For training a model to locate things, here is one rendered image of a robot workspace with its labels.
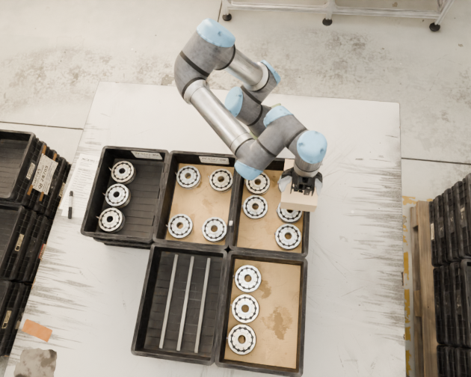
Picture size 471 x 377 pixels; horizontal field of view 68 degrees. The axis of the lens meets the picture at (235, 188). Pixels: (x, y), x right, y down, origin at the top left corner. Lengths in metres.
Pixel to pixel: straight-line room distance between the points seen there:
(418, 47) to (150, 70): 2.10
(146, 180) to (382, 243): 1.07
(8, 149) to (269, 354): 1.87
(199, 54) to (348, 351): 1.23
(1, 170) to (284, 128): 1.85
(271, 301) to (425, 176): 1.58
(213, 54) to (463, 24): 2.65
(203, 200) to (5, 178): 1.29
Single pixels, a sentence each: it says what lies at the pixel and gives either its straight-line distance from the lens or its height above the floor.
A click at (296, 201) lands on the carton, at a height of 1.12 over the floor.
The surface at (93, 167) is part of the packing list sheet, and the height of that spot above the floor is 0.70.
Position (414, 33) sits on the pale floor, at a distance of 3.32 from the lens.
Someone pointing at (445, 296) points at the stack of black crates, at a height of 0.27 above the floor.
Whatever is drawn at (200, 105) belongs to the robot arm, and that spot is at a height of 1.34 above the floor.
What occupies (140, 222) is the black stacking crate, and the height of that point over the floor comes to 0.83.
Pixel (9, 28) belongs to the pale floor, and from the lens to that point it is 3.94.
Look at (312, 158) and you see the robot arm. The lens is 0.91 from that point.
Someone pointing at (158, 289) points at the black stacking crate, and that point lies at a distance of 1.48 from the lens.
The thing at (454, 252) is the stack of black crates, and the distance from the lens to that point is 2.11.
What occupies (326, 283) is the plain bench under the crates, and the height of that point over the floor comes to 0.70.
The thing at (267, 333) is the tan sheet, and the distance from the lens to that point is 1.42.
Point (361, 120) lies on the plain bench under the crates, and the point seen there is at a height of 0.70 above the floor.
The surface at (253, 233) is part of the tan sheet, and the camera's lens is 1.45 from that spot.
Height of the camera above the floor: 2.25
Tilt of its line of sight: 69 degrees down
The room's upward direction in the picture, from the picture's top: 12 degrees counter-clockwise
